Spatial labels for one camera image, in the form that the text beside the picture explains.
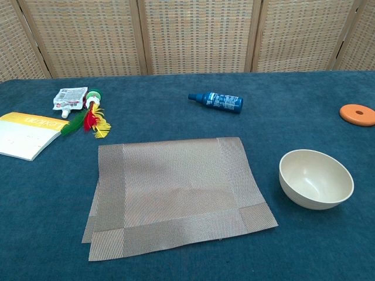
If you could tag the beige woven placemat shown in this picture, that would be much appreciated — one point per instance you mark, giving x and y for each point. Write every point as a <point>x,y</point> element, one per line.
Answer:
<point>175,187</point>

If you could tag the white round bowl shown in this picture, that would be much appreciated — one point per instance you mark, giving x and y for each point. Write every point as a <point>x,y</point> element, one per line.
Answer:
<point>316,175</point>

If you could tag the blue spray bottle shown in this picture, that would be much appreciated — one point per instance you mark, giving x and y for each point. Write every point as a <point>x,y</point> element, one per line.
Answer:
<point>222,102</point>

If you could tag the colourful feather shuttlecock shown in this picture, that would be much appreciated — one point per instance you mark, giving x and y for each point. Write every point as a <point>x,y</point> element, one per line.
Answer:
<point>90,118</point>

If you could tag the woven wicker folding screen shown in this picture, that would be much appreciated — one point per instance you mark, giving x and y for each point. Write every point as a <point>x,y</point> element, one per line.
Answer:
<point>196,35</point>

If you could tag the white spouted food pouch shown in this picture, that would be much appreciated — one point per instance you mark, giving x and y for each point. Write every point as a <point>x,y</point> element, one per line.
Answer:
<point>70,98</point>

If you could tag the blue felt table cover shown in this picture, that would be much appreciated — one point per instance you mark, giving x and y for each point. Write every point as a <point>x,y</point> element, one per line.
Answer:
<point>307,251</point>

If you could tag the orange disc with hole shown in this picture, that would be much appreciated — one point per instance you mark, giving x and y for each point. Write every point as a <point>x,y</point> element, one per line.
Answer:
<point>350,117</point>

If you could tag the yellow and white book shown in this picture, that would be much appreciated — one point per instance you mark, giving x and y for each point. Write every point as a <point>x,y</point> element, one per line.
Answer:
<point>23,137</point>

